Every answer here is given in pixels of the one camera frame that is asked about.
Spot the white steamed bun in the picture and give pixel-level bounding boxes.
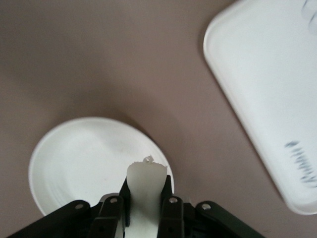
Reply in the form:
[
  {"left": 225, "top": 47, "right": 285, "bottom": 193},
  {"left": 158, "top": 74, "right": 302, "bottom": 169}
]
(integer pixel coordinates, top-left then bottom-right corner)
[{"left": 122, "top": 155, "right": 169, "bottom": 238}]

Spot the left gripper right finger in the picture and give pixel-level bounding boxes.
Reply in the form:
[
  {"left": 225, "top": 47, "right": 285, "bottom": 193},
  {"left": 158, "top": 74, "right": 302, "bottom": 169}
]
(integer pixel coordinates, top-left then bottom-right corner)
[{"left": 157, "top": 174, "right": 185, "bottom": 238}]

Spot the white round plate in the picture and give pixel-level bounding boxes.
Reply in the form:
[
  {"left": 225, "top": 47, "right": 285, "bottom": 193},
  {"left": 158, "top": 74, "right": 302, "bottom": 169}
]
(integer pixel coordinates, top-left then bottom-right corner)
[{"left": 28, "top": 117, "right": 175, "bottom": 217}]

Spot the cream rectangular tray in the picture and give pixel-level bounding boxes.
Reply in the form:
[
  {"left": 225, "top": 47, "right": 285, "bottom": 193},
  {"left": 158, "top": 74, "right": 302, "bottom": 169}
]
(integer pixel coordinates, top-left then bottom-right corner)
[{"left": 203, "top": 0, "right": 317, "bottom": 215}]

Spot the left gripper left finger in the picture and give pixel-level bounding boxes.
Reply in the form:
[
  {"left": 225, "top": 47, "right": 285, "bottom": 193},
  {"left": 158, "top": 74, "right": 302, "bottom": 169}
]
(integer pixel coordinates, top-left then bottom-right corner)
[{"left": 88, "top": 175, "right": 131, "bottom": 238}]

